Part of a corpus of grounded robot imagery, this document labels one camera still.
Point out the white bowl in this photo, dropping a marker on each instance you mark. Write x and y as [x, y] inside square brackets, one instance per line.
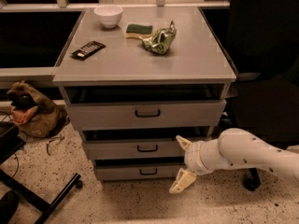
[108, 15]

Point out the grey bottom drawer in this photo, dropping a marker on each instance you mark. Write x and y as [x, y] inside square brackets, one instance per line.
[167, 170]

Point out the glasses on floor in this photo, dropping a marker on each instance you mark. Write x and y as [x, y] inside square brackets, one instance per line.
[51, 140]

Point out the black stand with wheels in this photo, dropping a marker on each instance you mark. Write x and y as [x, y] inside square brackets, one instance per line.
[10, 143]

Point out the green yellow sponge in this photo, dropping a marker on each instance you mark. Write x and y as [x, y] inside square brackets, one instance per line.
[138, 31]

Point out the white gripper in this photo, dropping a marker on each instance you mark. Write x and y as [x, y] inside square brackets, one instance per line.
[192, 159]

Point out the black remote control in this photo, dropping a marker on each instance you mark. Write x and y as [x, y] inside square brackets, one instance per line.
[87, 50]

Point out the grey drawer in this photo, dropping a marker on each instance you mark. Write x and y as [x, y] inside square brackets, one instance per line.
[120, 116]
[132, 149]
[167, 170]

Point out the crumpled green chip bag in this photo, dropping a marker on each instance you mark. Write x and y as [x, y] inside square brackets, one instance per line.
[162, 40]

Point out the black office chair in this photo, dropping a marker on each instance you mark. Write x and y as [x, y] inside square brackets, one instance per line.
[261, 38]

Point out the grey top drawer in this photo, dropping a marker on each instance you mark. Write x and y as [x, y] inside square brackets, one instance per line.
[120, 116]

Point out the grey drawer cabinet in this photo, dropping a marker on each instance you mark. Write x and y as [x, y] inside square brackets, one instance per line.
[194, 69]

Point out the black headphones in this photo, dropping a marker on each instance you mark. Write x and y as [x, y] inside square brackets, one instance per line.
[24, 102]

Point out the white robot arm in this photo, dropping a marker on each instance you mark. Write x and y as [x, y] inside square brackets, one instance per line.
[234, 149]

